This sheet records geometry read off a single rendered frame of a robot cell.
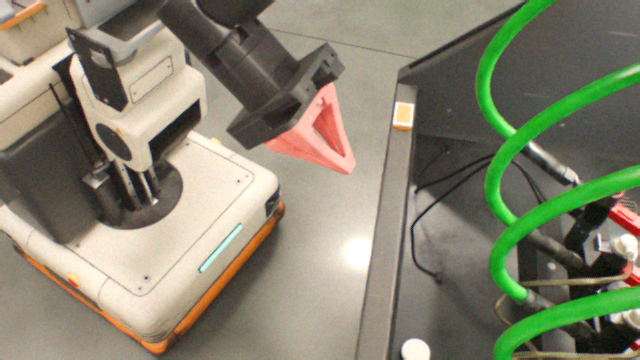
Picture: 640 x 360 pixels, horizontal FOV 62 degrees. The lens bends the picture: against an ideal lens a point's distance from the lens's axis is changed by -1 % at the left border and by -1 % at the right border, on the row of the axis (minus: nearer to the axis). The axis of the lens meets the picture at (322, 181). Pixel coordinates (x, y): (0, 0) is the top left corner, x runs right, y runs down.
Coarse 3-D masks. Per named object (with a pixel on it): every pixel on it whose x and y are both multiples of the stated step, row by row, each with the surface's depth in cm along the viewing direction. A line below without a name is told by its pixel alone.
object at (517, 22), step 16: (544, 0) 44; (512, 16) 46; (528, 16) 45; (512, 32) 47; (496, 48) 48; (480, 64) 51; (480, 80) 52; (480, 96) 53; (496, 112) 55; (496, 128) 56; (512, 128) 56
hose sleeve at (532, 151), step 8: (528, 144) 57; (536, 144) 58; (520, 152) 58; (528, 152) 57; (536, 152) 57; (544, 152) 58; (536, 160) 58; (544, 160) 58; (552, 160) 58; (544, 168) 59; (552, 168) 59; (560, 168) 59; (552, 176) 60; (560, 176) 59
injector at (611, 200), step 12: (624, 192) 60; (588, 204) 63; (600, 204) 61; (612, 204) 60; (576, 216) 64; (588, 216) 63; (600, 216) 62; (576, 228) 67; (588, 228) 64; (576, 240) 67; (576, 252) 69
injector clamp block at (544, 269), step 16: (544, 224) 71; (560, 224) 71; (576, 224) 73; (560, 240) 70; (528, 256) 72; (544, 256) 68; (592, 256) 68; (528, 272) 71; (544, 272) 67; (560, 272) 67; (576, 272) 70; (528, 288) 69; (544, 288) 65; (560, 288) 65; (576, 288) 69; (560, 304) 64; (592, 320) 63; (544, 336) 62; (560, 336) 62; (576, 352) 66
